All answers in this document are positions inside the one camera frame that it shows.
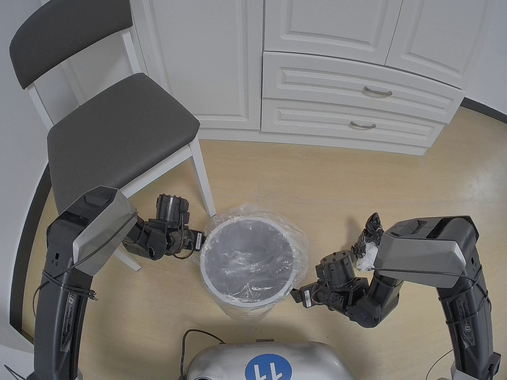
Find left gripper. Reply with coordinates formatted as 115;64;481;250
181;229;205;257

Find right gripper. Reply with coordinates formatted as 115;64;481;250
291;282;332;310

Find clear plastic bag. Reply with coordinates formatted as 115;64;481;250
199;200;311;324

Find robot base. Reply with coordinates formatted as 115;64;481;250
181;340;354;380

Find white trash bin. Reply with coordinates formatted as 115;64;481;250
200;215;298;324

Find crumpled black plastic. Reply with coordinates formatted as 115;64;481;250
351;212;386;259

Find white chair grey cushions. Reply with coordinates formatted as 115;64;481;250
10;0;218;272

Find white wardrobe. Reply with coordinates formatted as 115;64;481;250
126;0;466;157

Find black cable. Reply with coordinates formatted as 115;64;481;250
181;329;227;380
429;350;457;380

